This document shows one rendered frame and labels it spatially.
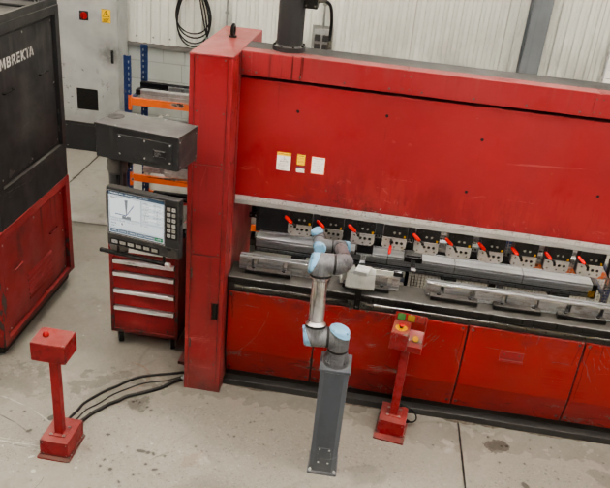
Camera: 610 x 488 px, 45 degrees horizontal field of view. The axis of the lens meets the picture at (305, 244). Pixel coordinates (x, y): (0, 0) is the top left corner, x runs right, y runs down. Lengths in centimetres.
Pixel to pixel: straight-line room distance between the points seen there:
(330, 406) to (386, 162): 147
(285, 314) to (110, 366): 137
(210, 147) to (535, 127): 186
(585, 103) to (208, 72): 209
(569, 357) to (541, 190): 113
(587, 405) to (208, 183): 284
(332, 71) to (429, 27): 441
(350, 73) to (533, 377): 228
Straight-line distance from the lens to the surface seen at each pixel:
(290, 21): 433
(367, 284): 455
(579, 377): 509
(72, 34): 900
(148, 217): 413
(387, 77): 425
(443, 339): 484
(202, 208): 447
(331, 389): 423
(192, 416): 498
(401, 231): 458
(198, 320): 486
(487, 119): 435
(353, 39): 862
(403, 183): 446
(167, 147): 394
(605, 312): 500
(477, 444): 510
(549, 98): 435
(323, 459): 456
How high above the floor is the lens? 322
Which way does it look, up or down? 27 degrees down
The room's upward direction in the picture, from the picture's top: 6 degrees clockwise
